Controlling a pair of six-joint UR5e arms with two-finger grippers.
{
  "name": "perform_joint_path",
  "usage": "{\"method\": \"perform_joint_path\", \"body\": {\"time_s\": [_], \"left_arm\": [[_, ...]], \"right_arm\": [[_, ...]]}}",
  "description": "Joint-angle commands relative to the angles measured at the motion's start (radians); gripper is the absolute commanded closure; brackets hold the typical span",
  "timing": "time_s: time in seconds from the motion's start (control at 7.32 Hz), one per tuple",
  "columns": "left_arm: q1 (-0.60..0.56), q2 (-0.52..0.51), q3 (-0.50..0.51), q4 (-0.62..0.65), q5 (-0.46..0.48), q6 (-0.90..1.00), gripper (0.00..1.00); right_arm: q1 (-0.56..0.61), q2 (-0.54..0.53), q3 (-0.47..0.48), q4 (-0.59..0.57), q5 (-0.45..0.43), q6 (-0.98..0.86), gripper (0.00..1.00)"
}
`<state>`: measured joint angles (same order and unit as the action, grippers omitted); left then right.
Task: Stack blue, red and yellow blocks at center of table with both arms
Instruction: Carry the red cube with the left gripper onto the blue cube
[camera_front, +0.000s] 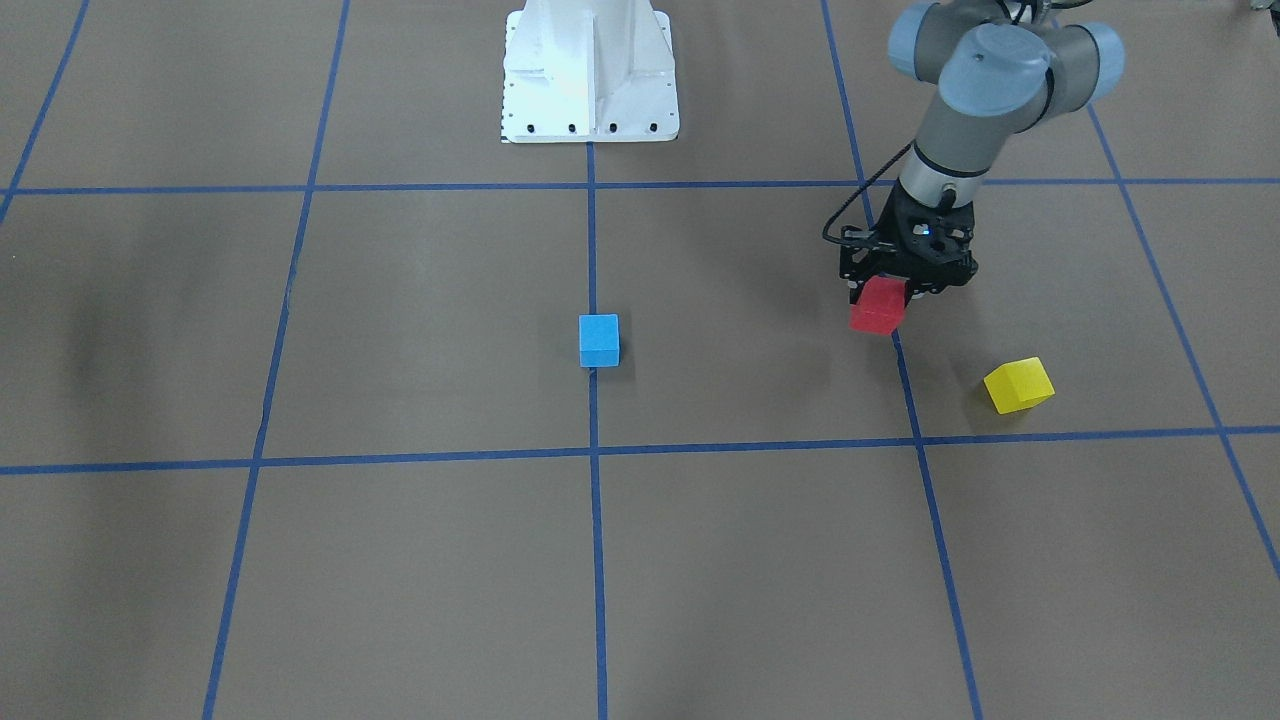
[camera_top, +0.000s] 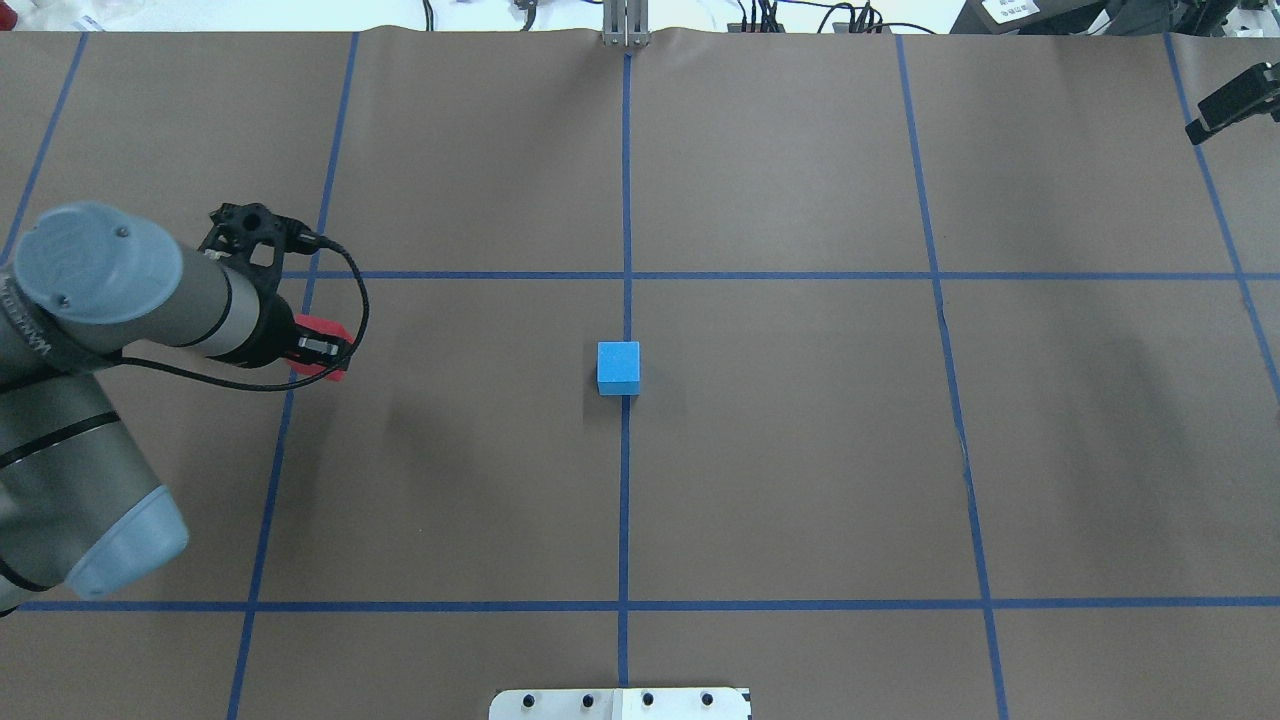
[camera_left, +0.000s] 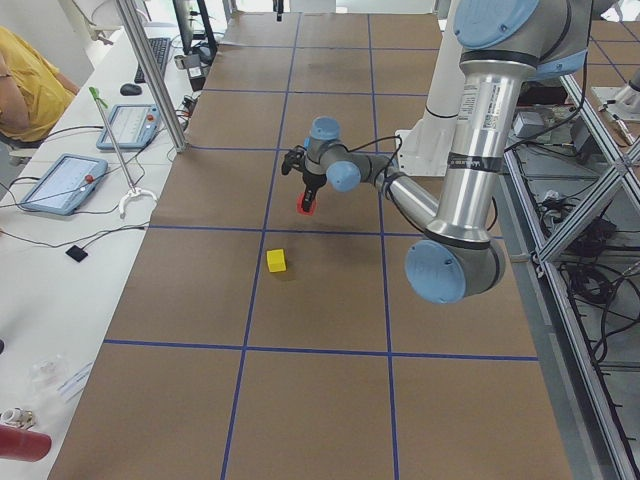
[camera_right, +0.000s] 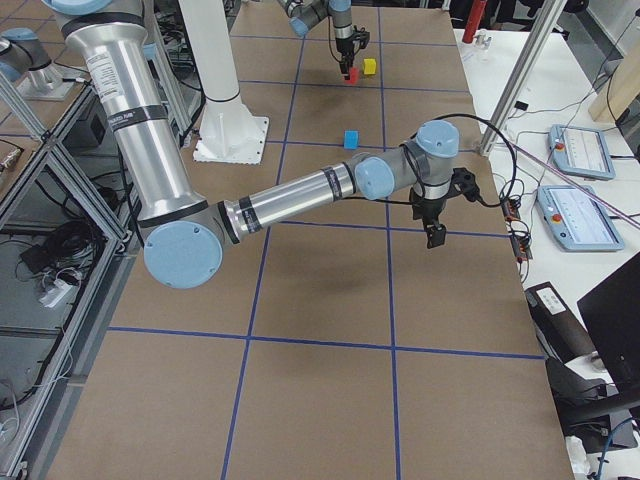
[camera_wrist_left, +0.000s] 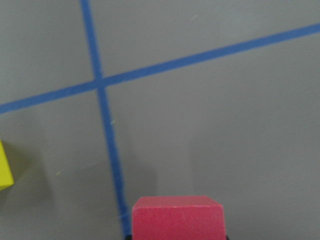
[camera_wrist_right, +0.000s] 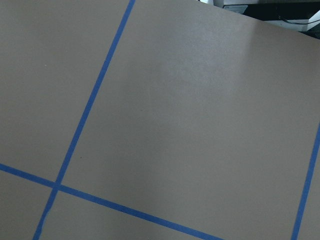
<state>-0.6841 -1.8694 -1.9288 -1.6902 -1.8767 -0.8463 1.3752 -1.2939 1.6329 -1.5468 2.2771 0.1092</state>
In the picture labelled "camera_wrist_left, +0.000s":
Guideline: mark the red cube block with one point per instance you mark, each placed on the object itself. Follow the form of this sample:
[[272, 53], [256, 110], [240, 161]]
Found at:
[[194, 217]]

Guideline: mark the yellow cube block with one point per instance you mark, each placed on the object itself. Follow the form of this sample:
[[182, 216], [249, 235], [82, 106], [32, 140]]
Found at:
[[6, 176]]

